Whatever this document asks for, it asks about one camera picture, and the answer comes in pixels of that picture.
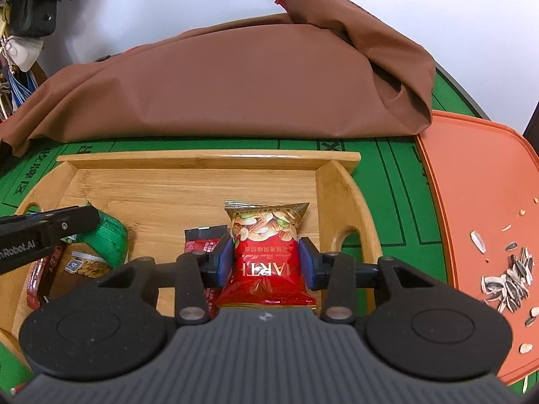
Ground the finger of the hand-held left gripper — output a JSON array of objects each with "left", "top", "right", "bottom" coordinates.
[{"left": 0, "top": 205, "right": 100, "bottom": 240}]

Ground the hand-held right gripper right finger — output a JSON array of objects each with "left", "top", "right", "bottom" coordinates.
[{"left": 298, "top": 238, "right": 439, "bottom": 325}]

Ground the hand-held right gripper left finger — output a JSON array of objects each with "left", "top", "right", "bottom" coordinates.
[{"left": 99, "top": 235, "right": 234, "bottom": 327}]

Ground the red snack packet dark end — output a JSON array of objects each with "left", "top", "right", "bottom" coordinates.
[{"left": 184, "top": 225, "right": 228, "bottom": 316}]

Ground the green snack packet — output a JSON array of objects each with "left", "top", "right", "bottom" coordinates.
[{"left": 61, "top": 199, "right": 129, "bottom": 268}]

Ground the red mixed nuts packet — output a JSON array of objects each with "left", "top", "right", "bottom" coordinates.
[{"left": 215, "top": 201, "right": 317, "bottom": 309}]

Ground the wooden tray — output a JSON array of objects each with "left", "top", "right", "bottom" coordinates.
[{"left": 0, "top": 150, "right": 384, "bottom": 383}]

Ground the blue striped bag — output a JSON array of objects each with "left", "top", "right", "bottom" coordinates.
[{"left": 0, "top": 67, "right": 40, "bottom": 114}]

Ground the white handbag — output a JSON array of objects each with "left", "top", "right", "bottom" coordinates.
[{"left": 0, "top": 36, "right": 45, "bottom": 72}]

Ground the orange plastic tray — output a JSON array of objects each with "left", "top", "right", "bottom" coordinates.
[{"left": 415, "top": 110, "right": 539, "bottom": 385}]

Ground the brown cloth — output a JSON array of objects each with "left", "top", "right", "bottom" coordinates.
[{"left": 0, "top": 0, "right": 436, "bottom": 157}]

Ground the pile of sunflower seeds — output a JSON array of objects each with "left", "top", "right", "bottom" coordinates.
[{"left": 469, "top": 198, "right": 539, "bottom": 394}]

